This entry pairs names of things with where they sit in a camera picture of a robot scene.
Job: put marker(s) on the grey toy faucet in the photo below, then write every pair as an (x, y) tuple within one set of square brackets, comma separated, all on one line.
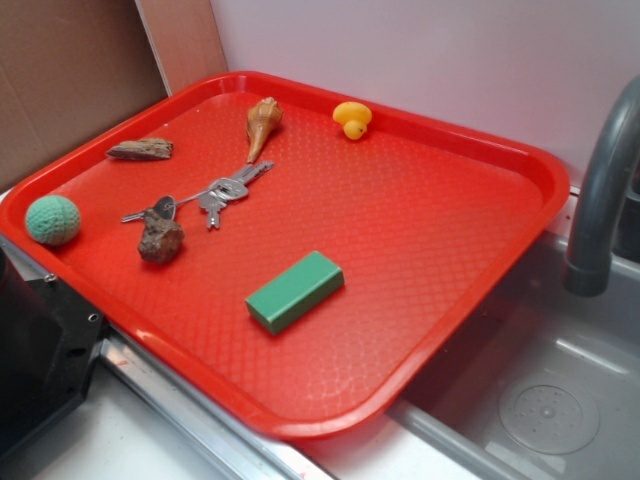
[(606, 219)]

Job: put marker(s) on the green rectangular block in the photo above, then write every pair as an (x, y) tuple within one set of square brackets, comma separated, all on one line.
[(295, 292)]

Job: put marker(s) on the grey plastic toy sink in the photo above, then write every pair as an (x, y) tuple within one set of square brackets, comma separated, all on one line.
[(537, 384)]

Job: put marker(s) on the silver key bunch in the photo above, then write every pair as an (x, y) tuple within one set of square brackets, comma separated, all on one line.
[(217, 196)]

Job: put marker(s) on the brown conch seashell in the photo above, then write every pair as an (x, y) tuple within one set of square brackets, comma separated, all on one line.
[(262, 119)]

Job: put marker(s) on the red plastic tray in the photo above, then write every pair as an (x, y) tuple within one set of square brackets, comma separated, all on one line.
[(423, 217)]

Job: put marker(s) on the flat brown wood piece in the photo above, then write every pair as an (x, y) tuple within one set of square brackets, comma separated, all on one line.
[(146, 149)]

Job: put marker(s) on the brown rough rock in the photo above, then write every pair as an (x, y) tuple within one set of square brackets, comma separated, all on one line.
[(161, 238)]

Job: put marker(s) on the yellow rubber duck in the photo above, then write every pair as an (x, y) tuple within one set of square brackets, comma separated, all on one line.
[(354, 117)]

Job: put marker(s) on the brown cardboard panel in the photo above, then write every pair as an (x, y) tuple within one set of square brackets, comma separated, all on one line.
[(71, 70)]

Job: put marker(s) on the green knitted ball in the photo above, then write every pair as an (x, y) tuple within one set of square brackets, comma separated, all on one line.
[(53, 220)]

